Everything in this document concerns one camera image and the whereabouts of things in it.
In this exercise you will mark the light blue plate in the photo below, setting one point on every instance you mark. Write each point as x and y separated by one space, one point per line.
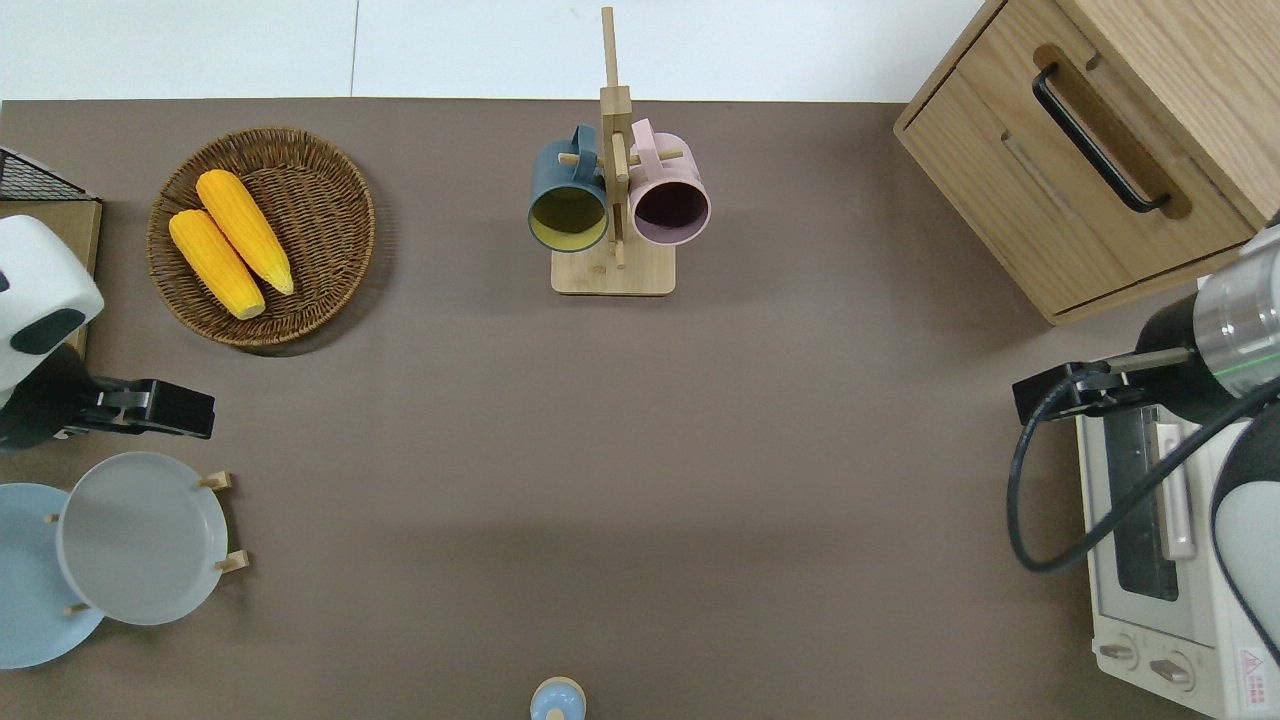
30 590

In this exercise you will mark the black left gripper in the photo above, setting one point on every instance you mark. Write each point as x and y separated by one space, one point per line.
180 408

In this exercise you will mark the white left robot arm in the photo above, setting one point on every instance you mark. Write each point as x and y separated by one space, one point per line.
35 290

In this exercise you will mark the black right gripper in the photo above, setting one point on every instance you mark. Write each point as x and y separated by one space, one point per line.
1050 392

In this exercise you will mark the brown wicker basket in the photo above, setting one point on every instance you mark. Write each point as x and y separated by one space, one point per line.
320 230

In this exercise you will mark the wooden plate rack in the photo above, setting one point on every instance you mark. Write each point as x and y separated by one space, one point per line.
233 561

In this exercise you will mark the yellow corn cob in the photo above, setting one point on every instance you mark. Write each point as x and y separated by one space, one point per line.
245 230
215 265

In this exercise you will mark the gray plate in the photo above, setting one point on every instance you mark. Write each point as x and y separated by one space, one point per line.
140 540

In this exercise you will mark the white oven knob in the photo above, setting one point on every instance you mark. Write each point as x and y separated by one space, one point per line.
1120 652
1172 672

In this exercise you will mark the wooden mug rack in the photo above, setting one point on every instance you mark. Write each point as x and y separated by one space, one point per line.
613 275

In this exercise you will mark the pink mug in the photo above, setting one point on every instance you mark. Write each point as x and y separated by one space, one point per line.
672 190

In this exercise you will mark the wooden drawer cabinet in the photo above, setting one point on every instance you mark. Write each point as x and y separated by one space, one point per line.
1000 170

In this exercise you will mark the brown table mat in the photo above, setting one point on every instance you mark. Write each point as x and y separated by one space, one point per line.
700 450

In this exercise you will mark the light blue lidded jar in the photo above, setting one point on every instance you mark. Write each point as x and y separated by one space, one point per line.
557 702

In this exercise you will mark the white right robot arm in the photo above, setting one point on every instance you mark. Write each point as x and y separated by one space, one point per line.
1240 330

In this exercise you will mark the white toaster oven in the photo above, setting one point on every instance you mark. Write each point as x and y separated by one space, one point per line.
1120 600

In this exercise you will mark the dark blue mug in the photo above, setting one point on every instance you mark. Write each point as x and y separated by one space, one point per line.
565 180

